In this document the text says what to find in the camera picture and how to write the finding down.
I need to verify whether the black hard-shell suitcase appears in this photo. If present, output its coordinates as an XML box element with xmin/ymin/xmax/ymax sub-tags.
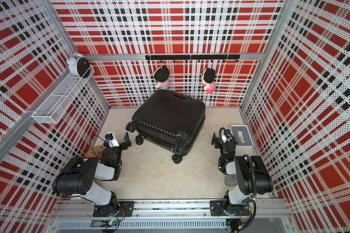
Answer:
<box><xmin>125</xmin><ymin>90</ymin><xmax>206</xmax><ymax>164</ymax></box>

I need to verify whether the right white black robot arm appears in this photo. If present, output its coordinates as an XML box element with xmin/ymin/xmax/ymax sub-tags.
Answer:
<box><xmin>210</xmin><ymin>124</ymin><xmax>273</xmax><ymax>216</ymax></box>

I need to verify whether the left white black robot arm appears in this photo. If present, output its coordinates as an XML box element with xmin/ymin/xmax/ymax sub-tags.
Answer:
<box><xmin>52</xmin><ymin>133</ymin><xmax>134</xmax><ymax>218</ymax></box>

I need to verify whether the brown teddy bear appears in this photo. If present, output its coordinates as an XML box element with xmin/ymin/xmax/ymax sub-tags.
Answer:
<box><xmin>84</xmin><ymin>146</ymin><xmax>105</xmax><ymax>159</ymax></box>

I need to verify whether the white grey tissue box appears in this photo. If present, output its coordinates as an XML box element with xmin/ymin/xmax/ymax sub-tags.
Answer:
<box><xmin>230</xmin><ymin>124</ymin><xmax>253</xmax><ymax>151</ymax></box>

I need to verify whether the grey flat stone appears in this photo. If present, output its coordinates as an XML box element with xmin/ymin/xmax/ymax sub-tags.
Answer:
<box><xmin>224</xmin><ymin>175</ymin><xmax>238</xmax><ymax>187</ymax></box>

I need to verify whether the right hanging plush doll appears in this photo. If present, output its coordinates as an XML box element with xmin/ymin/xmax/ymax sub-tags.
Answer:
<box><xmin>201</xmin><ymin>68</ymin><xmax>216</xmax><ymax>94</ymax></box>

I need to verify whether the hanging plush doll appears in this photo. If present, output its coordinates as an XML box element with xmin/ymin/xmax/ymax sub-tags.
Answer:
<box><xmin>153</xmin><ymin>66</ymin><xmax>170</xmax><ymax>90</ymax></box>
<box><xmin>201</xmin><ymin>68</ymin><xmax>216</xmax><ymax>94</ymax></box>

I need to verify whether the left hanging plush doll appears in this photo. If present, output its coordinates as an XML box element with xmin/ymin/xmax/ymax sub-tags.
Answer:
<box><xmin>153</xmin><ymin>66</ymin><xmax>170</xmax><ymax>90</ymax></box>

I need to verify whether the white alarm clock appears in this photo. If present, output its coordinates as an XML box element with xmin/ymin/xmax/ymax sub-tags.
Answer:
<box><xmin>66</xmin><ymin>53</ymin><xmax>90</xmax><ymax>78</ymax></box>

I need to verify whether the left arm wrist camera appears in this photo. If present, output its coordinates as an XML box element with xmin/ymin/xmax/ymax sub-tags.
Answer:
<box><xmin>103</xmin><ymin>132</ymin><xmax>120</xmax><ymax>148</ymax></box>

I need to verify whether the white wire mesh shelf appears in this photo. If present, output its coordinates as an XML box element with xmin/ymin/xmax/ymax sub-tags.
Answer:
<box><xmin>32</xmin><ymin>65</ymin><xmax>94</xmax><ymax>124</ymax></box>

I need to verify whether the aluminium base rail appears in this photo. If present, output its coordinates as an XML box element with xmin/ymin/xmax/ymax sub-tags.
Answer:
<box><xmin>46</xmin><ymin>199</ymin><xmax>297</xmax><ymax>233</ymax></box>

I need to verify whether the black wall hook rail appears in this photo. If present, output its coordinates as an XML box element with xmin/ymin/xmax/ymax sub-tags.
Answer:
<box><xmin>145</xmin><ymin>54</ymin><xmax>241</xmax><ymax>61</ymax></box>

